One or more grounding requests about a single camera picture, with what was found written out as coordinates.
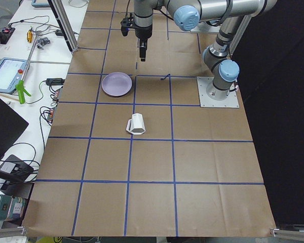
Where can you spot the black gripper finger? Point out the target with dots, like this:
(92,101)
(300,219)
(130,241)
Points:
(142,53)

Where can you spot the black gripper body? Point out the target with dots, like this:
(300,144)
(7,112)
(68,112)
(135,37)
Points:
(143,32)

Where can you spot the white faceted cup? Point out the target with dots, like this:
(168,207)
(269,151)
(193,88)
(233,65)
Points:
(135,124)

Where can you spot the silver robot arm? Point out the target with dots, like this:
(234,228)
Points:
(228,15)

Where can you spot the lavender round plate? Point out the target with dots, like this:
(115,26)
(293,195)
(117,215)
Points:
(116,84)

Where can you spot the brown paper table cover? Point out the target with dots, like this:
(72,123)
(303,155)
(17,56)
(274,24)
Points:
(194,172)

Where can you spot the yellow tool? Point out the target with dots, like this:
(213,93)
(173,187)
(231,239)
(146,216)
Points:
(29,36)

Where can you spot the teach pendant tablet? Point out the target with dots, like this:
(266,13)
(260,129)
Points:
(10,74)

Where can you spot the black monitor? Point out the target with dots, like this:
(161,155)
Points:
(12,125)

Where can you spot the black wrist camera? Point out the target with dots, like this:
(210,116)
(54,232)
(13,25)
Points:
(126,25)

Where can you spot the aluminium frame post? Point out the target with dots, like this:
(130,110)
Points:
(64,24)

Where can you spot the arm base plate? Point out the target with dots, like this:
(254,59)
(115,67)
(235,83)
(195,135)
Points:
(211,97)

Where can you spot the green handled grabber tool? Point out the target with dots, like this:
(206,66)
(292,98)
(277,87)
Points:
(20,88)

